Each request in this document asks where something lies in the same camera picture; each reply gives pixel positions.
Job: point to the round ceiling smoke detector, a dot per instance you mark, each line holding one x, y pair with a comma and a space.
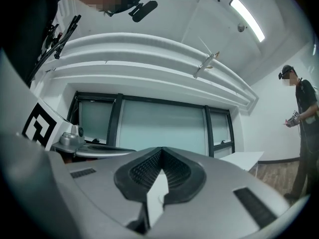
240, 28

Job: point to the white ceiling pipe run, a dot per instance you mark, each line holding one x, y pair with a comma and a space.
149, 58

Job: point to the white pipe hanger bracket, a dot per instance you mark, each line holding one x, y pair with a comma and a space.
205, 63

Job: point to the long ceiling light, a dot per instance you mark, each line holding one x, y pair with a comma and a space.
248, 19

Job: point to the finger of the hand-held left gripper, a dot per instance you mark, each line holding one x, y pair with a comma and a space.
99, 151

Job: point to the narrow black framed window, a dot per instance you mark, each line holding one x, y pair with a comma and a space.
219, 126

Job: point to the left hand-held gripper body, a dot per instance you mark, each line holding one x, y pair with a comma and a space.
40, 123

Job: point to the person's black shirt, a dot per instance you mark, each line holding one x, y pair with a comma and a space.
22, 34

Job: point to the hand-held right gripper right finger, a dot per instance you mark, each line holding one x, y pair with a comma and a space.
219, 188

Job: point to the black framed frosted window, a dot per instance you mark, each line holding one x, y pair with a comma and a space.
162, 126
96, 118

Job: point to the black head camera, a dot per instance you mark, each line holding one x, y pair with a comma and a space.
144, 10

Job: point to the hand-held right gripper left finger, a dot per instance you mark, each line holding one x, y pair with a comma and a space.
99, 188

